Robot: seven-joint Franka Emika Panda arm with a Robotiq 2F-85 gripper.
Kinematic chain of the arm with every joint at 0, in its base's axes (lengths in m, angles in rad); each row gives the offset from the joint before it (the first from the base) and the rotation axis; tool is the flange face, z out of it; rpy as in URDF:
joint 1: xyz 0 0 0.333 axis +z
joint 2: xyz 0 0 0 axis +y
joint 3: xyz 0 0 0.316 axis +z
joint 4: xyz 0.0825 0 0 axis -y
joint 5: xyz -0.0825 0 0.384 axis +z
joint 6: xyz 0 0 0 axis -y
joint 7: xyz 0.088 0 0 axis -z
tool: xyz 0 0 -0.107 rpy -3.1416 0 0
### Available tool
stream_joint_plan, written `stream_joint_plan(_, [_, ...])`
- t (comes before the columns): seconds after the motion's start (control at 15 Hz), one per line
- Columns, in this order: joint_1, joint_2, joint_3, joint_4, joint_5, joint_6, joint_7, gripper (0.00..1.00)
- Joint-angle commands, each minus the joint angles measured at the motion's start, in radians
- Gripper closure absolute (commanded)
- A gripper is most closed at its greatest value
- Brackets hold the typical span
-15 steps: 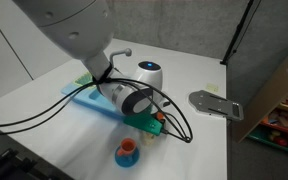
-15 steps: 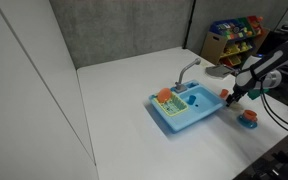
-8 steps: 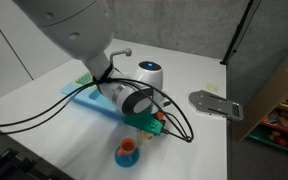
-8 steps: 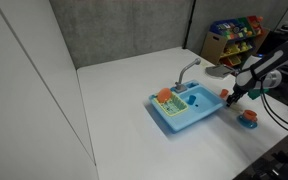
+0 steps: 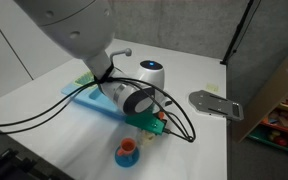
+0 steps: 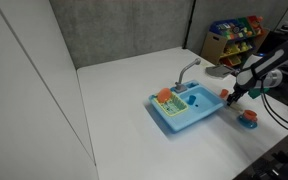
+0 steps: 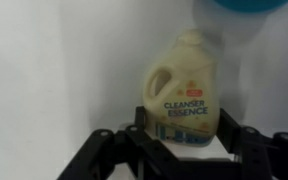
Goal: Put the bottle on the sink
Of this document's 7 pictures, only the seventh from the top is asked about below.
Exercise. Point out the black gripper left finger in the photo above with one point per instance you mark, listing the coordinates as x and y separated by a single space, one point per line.
130 156

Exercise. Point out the cream toy cleanser bottle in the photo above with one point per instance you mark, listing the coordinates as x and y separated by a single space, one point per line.
184 90

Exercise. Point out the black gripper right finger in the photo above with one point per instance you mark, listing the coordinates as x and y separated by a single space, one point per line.
264 156

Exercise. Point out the blue toy saucer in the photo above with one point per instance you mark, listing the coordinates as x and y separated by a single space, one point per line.
250 5

